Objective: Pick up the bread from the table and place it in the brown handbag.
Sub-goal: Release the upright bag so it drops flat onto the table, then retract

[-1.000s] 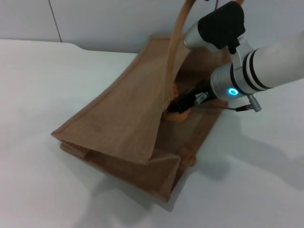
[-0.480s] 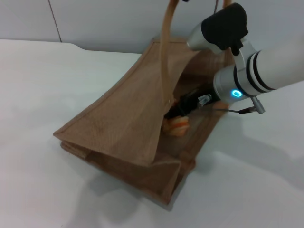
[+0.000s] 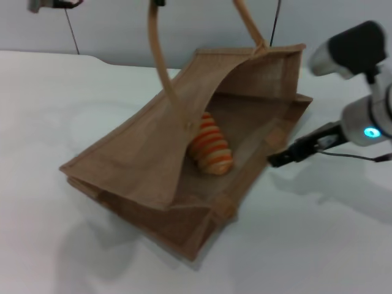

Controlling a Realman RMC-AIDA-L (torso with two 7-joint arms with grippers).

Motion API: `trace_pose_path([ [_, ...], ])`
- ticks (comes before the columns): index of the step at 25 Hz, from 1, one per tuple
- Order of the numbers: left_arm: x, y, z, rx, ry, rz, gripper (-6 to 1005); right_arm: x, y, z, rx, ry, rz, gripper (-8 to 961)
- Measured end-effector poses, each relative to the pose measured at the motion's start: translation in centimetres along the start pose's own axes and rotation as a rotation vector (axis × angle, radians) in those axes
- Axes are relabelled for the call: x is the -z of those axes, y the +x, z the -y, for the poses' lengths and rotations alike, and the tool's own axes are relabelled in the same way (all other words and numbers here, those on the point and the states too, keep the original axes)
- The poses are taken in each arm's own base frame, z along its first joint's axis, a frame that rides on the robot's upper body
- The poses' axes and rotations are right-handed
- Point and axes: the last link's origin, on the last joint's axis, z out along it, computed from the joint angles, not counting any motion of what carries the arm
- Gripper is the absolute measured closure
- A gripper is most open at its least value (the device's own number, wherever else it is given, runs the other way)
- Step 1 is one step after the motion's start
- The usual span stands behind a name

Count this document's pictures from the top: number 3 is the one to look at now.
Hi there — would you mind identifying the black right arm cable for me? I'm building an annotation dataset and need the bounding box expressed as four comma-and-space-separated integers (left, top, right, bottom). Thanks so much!
317, 148, 392, 164

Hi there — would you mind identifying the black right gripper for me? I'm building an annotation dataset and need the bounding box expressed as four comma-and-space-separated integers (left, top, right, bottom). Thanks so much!
266, 121, 347, 168

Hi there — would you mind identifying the brown jute handbag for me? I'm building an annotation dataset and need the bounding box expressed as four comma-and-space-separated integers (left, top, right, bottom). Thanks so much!
59, 0, 315, 270

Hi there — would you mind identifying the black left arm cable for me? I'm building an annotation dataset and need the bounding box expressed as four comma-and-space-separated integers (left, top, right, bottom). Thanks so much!
29, 0, 84, 13

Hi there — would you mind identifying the orange striped bread loaf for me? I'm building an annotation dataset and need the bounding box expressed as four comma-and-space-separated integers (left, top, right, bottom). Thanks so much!
187, 111, 234, 176

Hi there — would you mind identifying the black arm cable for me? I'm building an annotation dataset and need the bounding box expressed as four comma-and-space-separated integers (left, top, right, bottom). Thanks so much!
317, 148, 392, 164
29, 0, 84, 13

